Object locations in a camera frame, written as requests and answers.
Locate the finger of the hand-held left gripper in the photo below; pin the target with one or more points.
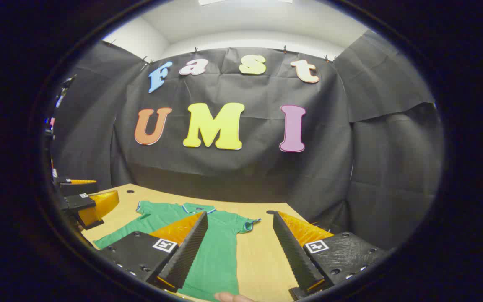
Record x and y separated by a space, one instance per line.
78 186
94 205

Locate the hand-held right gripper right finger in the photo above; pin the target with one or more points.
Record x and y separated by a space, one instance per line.
296 256

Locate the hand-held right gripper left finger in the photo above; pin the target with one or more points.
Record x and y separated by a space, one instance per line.
187 256

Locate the green T-shirt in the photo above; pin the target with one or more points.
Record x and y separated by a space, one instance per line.
220 247

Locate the black backdrop cloth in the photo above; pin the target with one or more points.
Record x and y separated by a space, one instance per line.
245 172

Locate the ceiling light panel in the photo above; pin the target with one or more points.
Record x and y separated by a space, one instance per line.
245 1

